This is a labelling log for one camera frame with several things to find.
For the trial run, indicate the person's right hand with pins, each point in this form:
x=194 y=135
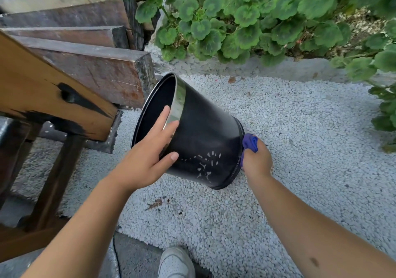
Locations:
x=258 y=165

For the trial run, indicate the person's left hand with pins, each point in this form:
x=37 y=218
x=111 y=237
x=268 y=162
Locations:
x=142 y=163

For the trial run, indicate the purple microfibre cloth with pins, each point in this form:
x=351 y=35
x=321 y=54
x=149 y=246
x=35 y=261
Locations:
x=250 y=141

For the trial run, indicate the black bucket with metal rim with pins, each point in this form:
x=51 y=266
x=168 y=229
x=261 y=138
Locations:
x=204 y=126

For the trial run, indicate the person's right forearm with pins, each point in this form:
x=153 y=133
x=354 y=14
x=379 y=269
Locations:
x=315 y=234

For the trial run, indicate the person's left forearm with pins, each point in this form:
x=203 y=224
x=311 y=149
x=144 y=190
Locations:
x=77 y=234

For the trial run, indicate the person's white shoe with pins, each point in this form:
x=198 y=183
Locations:
x=174 y=265

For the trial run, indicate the grey concrete garden curb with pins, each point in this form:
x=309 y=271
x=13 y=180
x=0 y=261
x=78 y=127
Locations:
x=278 y=70

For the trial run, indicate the thick dark wooden beam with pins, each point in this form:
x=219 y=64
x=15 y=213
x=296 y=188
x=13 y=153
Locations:
x=102 y=73

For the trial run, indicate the wooden bench with backrest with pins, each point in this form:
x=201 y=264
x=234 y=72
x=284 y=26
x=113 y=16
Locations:
x=31 y=80

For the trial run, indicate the thin reddish wooden beam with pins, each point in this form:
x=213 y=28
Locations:
x=77 y=36

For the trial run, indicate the green geranium plant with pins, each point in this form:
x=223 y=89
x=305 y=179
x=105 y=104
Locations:
x=247 y=15

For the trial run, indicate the long dark wooden beam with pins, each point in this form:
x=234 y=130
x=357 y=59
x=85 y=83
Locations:
x=77 y=13

